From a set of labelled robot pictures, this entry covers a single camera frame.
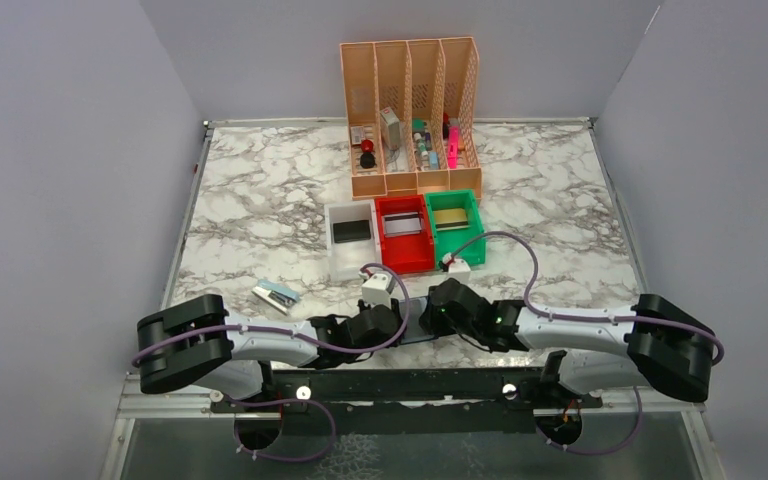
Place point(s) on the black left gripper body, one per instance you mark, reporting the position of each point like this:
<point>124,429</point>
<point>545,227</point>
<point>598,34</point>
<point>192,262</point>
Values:
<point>364,307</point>

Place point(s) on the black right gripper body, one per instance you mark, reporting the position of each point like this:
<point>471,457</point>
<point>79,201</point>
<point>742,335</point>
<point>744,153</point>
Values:
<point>440,324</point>

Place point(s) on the navy blue card holder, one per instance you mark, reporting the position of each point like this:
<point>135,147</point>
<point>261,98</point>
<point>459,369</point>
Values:
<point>411,312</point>

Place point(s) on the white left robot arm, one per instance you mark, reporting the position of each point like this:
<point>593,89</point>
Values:
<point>199,342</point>

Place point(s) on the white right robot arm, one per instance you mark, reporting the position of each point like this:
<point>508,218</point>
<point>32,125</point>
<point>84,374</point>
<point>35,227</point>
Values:
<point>651,343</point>

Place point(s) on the gold card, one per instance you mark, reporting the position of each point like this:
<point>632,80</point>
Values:
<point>450,219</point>

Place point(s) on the black card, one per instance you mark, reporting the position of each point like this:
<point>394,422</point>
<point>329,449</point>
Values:
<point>351,231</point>

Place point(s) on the silver card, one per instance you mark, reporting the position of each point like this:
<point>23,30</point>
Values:
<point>402,224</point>

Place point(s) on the white plastic bin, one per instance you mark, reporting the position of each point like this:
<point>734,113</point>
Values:
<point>346,259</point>

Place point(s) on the red plastic bin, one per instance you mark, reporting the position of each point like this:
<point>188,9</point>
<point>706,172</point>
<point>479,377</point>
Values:
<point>407,254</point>

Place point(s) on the green plastic bin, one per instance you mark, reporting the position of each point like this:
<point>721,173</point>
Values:
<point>446,242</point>

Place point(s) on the light blue stapler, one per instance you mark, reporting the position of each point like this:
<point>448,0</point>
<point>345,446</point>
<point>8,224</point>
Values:
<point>278,296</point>

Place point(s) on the red and black stamp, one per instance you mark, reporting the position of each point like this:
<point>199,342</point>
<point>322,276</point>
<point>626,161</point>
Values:
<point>367,159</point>

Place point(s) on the pink highlighter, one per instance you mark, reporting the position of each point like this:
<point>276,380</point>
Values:
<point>453,147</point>

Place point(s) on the white box in organizer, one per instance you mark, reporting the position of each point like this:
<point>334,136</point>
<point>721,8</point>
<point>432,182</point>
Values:
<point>390,126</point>

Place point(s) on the peach desk file organizer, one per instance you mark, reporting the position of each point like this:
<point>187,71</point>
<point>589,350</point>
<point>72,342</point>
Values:
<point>431,84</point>

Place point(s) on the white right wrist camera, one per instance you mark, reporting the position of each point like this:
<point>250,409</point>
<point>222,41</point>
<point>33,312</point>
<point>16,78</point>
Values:
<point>456,268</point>

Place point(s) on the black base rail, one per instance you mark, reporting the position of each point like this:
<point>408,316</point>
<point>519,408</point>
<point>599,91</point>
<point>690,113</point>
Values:
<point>404,401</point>

